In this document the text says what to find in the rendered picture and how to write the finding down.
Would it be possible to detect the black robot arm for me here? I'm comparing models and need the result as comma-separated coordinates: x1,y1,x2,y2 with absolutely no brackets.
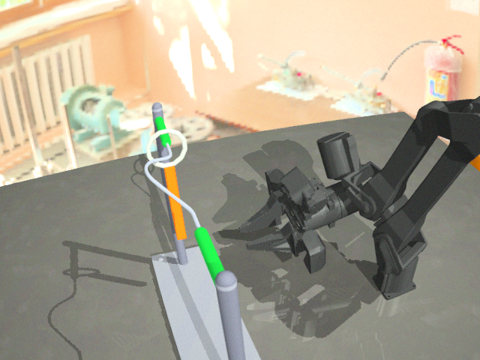
280,95,480,300

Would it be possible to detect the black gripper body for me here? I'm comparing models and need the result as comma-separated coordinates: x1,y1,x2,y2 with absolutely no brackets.
265,168,342,275

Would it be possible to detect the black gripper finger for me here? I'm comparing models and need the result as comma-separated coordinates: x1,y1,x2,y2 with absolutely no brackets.
239,189,281,233
246,222,299,257

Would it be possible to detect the white hoop with orange handle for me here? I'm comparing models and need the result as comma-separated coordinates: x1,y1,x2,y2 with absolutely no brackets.
146,128,187,240

